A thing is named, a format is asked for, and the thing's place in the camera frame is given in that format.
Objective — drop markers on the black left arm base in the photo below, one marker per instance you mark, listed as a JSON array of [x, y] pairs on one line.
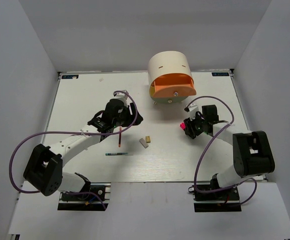
[[95, 200]]

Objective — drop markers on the blue right corner label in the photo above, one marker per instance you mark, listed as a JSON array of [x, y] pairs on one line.
[[220, 74]]

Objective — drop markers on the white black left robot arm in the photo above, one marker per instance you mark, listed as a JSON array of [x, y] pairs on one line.
[[44, 169]]

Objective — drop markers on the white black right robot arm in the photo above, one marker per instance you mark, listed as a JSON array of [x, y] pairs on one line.
[[252, 154]]

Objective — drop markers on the blue corner label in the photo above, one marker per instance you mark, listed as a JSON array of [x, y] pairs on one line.
[[220, 74], [75, 76]]

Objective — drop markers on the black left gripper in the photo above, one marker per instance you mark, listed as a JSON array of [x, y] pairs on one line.
[[131, 117]]

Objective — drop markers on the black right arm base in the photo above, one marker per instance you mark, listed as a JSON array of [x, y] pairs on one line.
[[219, 202]]

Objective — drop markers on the green gel pen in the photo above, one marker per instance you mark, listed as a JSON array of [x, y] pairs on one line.
[[118, 154]]

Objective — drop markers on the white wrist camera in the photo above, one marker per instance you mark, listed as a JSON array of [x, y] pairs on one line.
[[121, 95], [192, 109]]

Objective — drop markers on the tan yellow eraser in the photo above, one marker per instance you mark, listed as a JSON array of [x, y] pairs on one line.
[[147, 139]]

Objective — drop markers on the cream round drawer cabinet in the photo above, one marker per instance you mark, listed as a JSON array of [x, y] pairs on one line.
[[167, 62]]

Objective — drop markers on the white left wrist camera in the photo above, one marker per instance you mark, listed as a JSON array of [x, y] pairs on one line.
[[121, 95]]

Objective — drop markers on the yellow drawer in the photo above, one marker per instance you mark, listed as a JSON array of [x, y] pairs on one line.
[[151, 91]]

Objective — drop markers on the grey bottom drawer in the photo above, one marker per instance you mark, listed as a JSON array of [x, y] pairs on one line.
[[168, 100]]

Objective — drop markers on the blue left corner label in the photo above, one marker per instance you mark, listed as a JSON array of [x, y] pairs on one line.
[[75, 76]]

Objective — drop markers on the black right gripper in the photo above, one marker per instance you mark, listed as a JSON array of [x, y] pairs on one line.
[[190, 130]]

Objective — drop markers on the grey white eraser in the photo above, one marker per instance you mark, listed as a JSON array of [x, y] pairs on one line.
[[143, 143]]

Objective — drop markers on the pink black highlighter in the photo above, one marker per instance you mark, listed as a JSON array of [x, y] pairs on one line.
[[182, 126]]

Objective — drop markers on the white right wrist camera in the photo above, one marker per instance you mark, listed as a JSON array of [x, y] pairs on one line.
[[192, 109]]

